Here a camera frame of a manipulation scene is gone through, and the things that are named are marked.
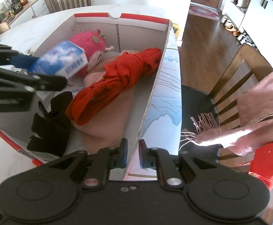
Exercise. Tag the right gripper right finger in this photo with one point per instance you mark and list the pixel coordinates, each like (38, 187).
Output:
(165, 165)

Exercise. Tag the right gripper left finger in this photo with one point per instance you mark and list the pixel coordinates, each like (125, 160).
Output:
(100, 164)

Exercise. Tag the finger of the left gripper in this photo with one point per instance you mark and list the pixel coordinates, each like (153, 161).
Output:
(8, 57)
(11, 79)

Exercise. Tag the pink fleece cloth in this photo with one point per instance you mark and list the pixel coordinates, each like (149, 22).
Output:
(106, 127)

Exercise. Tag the blue white tissue pack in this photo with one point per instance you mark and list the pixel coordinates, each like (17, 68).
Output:
(65, 59)

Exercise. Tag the black cloth item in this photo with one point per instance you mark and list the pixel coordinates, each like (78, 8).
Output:
(52, 129)

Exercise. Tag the white red cardboard box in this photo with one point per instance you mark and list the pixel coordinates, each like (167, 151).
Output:
(156, 111)

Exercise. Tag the pink dragonfruit plush toy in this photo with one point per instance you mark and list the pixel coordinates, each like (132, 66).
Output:
(94, 45)

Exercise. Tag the red knotted cloth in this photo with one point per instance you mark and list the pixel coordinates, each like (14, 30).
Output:
(121, 74)

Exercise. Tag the white sideboard cabinet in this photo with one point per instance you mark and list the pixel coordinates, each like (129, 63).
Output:
(30, 11)

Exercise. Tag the red cloth on chair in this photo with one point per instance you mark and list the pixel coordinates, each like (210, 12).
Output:
(262, 165)

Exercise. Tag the pink scarf on chair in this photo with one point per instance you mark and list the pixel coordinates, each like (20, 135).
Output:
(255, 109)

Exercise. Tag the near wooden chair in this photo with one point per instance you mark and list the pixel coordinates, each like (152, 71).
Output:
(221, 100)

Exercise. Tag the shoes on floor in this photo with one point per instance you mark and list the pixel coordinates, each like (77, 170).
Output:
(242, 36)

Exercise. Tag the red doormat rug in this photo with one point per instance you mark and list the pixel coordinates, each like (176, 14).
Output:
(204, 11)

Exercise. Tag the white tall cabinet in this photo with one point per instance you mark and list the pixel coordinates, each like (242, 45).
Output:
(256, 21)

